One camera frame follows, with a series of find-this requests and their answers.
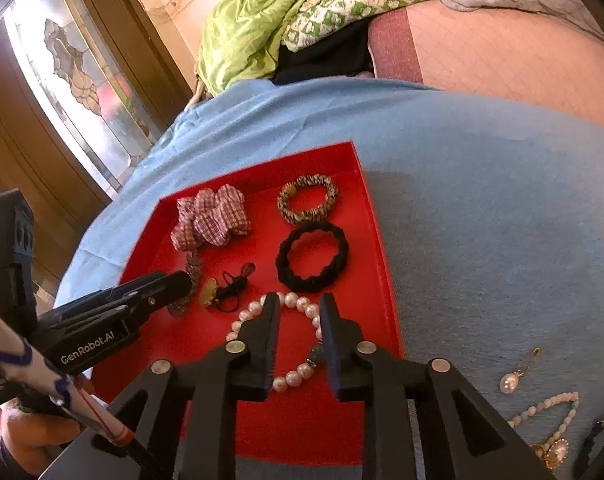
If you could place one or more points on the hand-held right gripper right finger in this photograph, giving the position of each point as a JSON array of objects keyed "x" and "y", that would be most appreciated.
[{"x": 328, "y": 345}]

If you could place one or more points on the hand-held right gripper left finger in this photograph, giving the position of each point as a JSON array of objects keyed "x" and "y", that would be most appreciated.
[{"x": 274, "y": 340}]

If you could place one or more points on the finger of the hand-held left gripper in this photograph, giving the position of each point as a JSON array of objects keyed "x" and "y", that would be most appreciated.
[
  {"x": 151, "y": 282},
  {"x": 169, "y": 297}
]

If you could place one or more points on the red cardboard box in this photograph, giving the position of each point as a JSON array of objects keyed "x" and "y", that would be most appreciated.
[{"x": 262, "y": 260}]

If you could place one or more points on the pink checked fabric scrunchie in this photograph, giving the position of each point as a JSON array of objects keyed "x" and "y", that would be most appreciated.
[{"x": 211, "y": 222}]

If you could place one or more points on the black hair scrunchie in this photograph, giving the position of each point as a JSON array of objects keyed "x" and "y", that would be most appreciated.
[{"x": 312, "y": 257}]

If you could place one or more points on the leopard print scrunchie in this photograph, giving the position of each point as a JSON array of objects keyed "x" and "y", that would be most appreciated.
[{"x": 307, "y": 200}]

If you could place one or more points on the person's left hand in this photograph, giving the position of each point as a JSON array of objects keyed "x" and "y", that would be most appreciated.
[{"x": 31, "y": 440}]

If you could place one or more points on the wooden door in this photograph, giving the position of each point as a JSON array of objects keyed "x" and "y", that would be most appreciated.
[{"x": 26, "y": 140}]

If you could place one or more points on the blue blanket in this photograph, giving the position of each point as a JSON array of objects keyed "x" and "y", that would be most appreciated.
[{"x": 482, "y": 240}]

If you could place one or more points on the pearl drop earring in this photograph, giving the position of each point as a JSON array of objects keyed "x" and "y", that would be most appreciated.
[{"x": 511, "y": 382}]

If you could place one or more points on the stained glass window pane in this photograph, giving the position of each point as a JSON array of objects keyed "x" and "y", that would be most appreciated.
[{"x": 76, "y": 80}]

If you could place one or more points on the gold pearl brooch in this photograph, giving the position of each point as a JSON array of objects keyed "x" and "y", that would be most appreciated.
[{"x": 552, "y": 452}]

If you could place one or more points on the black hair clip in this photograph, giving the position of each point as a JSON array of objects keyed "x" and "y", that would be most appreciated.
[{"x": 593, "y": 440}]

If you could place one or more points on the dark cloth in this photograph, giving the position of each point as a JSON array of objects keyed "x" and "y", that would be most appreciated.
[{"x": 327, "y": 57}]

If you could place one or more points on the green quilt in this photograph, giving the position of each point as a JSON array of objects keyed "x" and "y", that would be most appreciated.
[{"x": 292, "y": 10}]

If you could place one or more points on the pink mattress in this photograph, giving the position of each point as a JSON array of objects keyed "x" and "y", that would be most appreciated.
[{"x": 507, "y": 60}]

